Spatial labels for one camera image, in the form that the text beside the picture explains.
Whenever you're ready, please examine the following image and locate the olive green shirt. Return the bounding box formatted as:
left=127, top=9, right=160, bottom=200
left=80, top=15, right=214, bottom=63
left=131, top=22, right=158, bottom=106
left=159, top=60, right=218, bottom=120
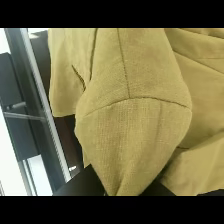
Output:
left=47, top=27, right=224, bottom=197

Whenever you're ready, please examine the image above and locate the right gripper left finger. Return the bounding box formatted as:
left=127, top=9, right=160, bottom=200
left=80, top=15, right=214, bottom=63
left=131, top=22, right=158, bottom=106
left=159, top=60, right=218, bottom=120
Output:
left=53, top=164, right=108, bottom=197

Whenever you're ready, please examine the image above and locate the silver frame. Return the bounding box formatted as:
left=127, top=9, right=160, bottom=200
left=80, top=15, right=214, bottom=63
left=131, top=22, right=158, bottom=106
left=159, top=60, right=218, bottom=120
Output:
left=2, top=27, right=73, bottom=197

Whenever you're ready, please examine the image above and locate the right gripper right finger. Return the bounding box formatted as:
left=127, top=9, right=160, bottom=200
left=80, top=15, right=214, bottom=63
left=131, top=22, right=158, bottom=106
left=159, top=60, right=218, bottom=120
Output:
left=139, top=179, right=176, bottom=197

